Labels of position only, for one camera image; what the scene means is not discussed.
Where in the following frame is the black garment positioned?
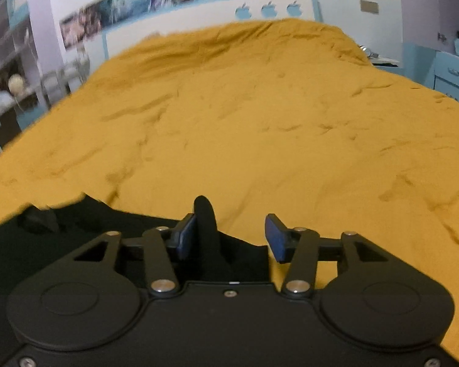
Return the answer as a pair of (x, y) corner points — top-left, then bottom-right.
(0, 195), (270, 365)

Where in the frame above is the blue white dresser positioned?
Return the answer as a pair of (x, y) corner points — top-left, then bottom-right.
(403, 43), (459, 102)

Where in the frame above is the purple shelf unit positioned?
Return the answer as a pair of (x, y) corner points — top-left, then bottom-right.
(0, 0), (90, 152)

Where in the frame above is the white blue headboard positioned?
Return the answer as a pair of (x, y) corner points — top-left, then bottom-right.
(102, 0), (323, 60)

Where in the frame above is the wall photo posters strip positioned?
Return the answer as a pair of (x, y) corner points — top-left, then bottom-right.
(59, 0), (197, 50)

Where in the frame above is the wall light switch plate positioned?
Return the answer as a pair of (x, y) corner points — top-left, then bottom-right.
(360, 0), (380, 15)

